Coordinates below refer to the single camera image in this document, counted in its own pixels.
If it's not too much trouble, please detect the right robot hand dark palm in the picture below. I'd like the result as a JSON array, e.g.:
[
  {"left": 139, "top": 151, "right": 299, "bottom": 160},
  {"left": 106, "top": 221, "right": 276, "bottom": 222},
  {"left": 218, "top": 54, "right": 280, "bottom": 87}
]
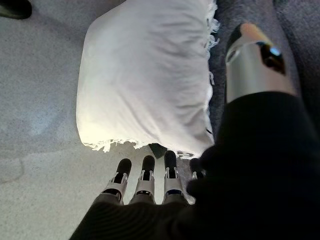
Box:
[{"left": 69, "top": 22, "right": 320, "bottom": 240}]

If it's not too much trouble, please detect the white fringed cushion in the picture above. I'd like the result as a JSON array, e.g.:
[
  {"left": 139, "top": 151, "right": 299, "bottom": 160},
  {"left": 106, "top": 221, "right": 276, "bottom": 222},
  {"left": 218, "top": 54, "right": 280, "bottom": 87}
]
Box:
[{"left": 76, "top": 0, "right": 221, "bottom": 160}]

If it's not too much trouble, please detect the grey fabric armchair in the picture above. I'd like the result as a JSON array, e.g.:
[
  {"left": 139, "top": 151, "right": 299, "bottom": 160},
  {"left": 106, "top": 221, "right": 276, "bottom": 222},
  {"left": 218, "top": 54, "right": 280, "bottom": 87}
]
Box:
[{"left": 148, "top": 0, "right": 320, "bottom": 203}]

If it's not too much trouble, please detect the silver left robot leg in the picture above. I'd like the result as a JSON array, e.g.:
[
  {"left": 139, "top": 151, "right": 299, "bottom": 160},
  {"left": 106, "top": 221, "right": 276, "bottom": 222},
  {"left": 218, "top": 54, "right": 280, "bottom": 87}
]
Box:
[{"left": 0, "top": 0, "right": 33, "bottom": 20}]

